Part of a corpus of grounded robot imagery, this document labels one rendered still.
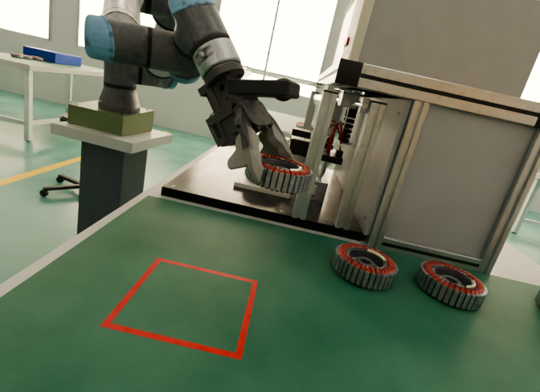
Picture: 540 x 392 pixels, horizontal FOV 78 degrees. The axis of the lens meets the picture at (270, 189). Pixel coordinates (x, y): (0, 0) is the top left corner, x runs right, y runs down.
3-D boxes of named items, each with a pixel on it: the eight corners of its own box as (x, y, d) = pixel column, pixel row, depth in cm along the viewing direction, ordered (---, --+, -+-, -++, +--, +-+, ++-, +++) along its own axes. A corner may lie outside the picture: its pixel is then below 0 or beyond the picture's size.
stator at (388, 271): (366, 298, 54) (374, 278, 53) (318, 262, 62) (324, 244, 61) (404, 284, 61) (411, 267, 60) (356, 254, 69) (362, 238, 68)
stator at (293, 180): (231, 176, 55) (235, 154, 54) (264, 168, 64) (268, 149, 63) (290, 201, 50) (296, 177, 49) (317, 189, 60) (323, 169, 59)
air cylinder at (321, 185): (304, 198, 92) (310, 179, 90) (304, 190, 99) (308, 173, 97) (323, 202, 92) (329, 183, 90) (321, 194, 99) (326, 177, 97)
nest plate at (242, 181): (233, 185, 88) (234, 181, 88) (242, 173, 103) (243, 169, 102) (288, 198, 88) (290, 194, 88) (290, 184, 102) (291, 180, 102)
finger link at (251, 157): (237, 194, 54) (233, 147, 58) (265, 180, 51) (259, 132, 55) (222, 188, 51) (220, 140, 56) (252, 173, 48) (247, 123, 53)
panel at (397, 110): (363, 234, 75) (407, 99, 66) (333, 169, 138) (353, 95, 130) (368, 235, 75) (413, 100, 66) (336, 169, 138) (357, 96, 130)
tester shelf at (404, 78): (334, 82, 66) (340, 57, 64) (316, 87, 131) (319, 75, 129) (557, 132, 65) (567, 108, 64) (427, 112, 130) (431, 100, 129)
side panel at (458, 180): (366, 246, 75) (415, 100, 65) (364, 240, 78) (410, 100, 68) (490, 275, 74) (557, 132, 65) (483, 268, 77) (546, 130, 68)
